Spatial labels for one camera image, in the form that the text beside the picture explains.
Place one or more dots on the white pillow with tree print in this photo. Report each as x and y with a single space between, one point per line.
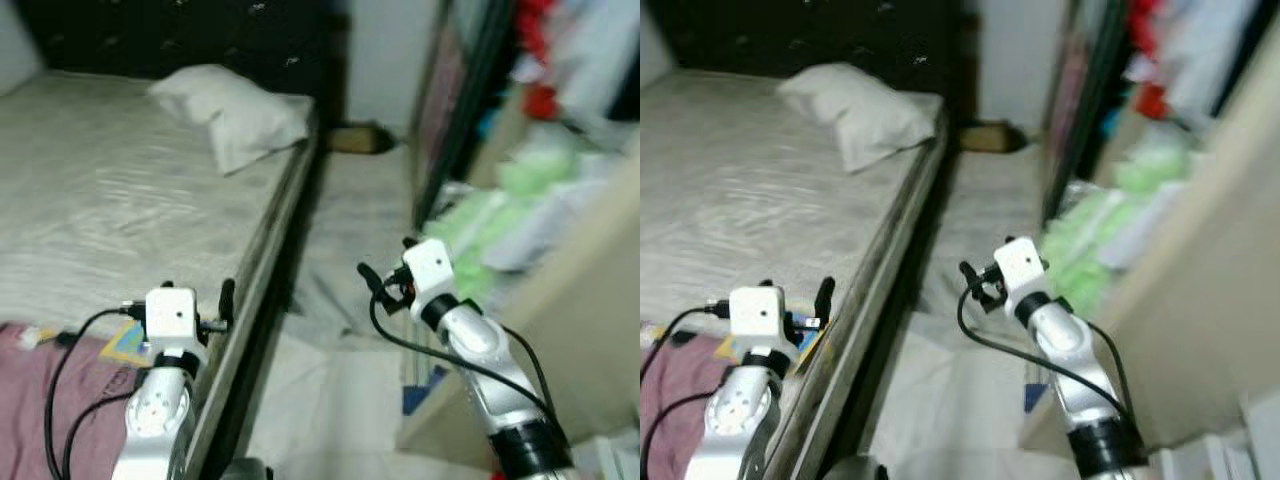
235 115
860 110

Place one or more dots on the patterned white mattress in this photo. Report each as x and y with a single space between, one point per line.
740 200
100 200

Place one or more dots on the light green cloth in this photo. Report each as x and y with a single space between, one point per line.
1090 250
480 230

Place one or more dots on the brown bundle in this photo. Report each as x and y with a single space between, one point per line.
990 136
360 138

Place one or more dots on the grey left robot leg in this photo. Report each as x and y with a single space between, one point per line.
855 468
245 470

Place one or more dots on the purple penguin print blanket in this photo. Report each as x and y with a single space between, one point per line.
665 400
25 420

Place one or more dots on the beige wardrobe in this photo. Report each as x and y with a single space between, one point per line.
570 330
1200 300

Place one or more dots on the red cloth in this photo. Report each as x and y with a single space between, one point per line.
1152 100
540 100

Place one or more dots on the black tufted headboard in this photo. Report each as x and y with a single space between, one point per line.
150 30
800 30

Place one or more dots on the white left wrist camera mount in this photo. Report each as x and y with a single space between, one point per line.
755 315
170 318

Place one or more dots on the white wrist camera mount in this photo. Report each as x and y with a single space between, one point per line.
755 315
432 265
170 318
1022 265

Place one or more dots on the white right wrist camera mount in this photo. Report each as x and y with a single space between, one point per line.
1022 265
432 265

